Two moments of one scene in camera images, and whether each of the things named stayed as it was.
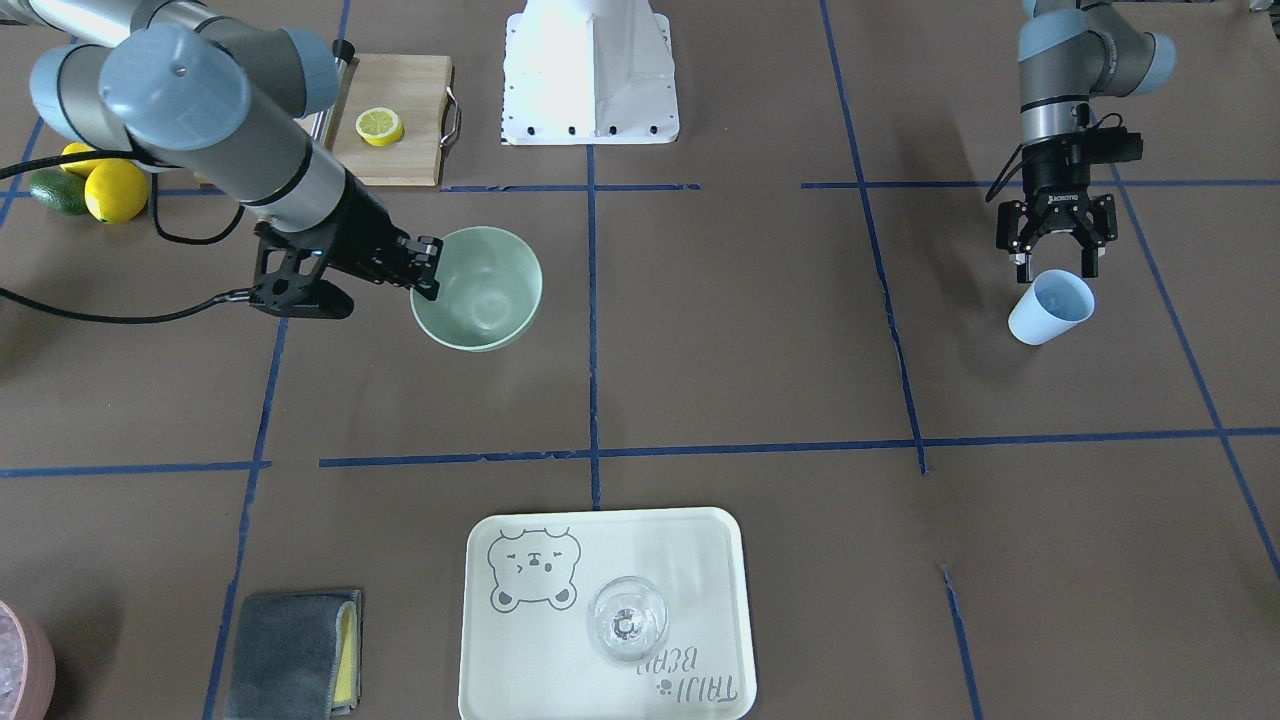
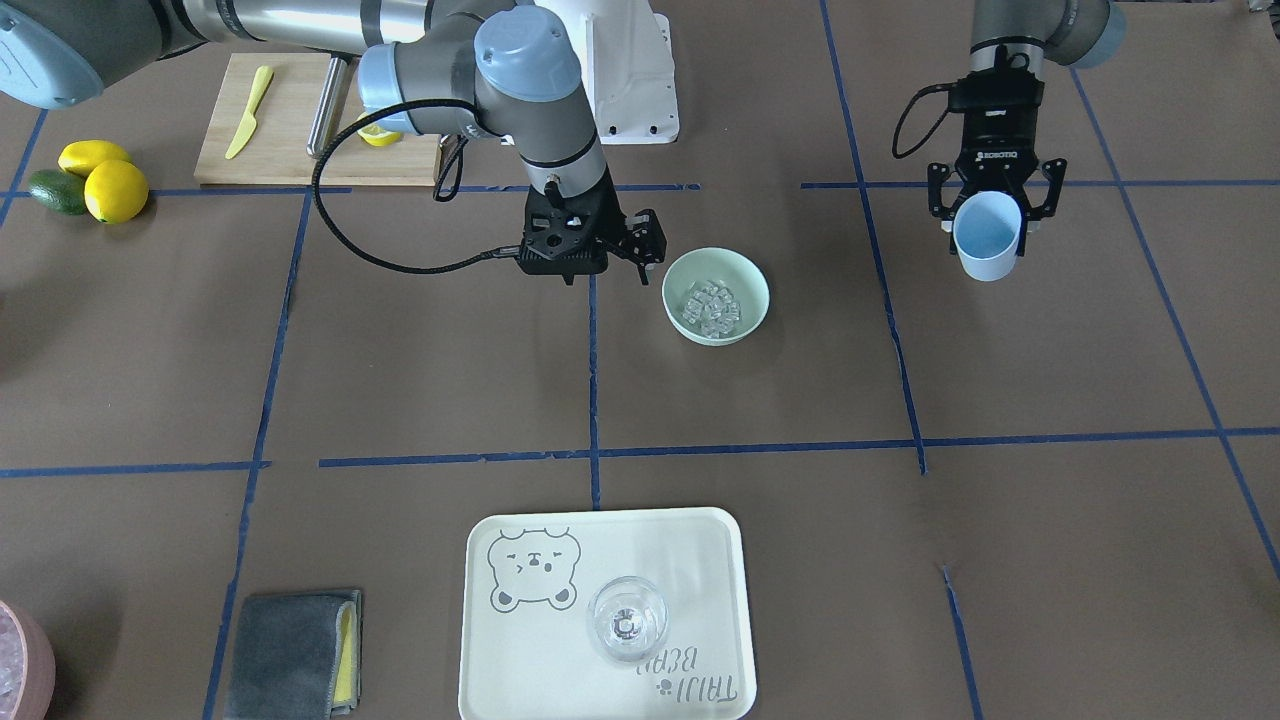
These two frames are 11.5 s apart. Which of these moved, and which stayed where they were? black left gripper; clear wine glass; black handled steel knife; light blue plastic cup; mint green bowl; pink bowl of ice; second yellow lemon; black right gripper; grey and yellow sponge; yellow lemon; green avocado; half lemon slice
Moved: black left gripper; light blue plastic cup; mint green bowl; black right gripper
Stayed: half lemon slice; second yellow lemon; yellow lemon; green avocado; pink bowl of ice; clear wine glass; grey and yellow sponge; black handled steel knife
